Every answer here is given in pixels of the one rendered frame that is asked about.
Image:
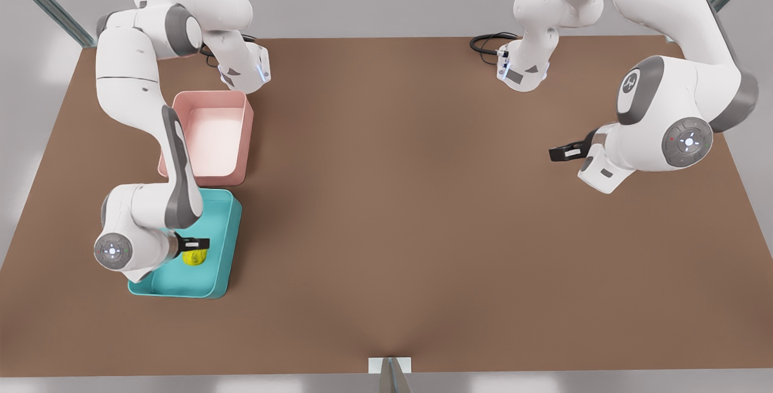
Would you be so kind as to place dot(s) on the yellow-green round fruit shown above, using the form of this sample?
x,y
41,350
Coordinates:
x,y
194,257

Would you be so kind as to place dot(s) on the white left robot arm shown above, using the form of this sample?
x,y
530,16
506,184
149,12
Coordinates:
x,y
670,91

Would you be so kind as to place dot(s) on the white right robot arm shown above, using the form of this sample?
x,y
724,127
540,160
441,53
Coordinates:
x,y
130,73

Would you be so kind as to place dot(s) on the teal rectangular tray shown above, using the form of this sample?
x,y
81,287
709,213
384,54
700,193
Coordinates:
x,y
208,242

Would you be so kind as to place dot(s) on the pink rectangular tray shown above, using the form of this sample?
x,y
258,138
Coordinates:
x,y
217,136

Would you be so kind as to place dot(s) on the silver frame post with foot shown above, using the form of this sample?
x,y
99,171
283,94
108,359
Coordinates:
x,y
391,375

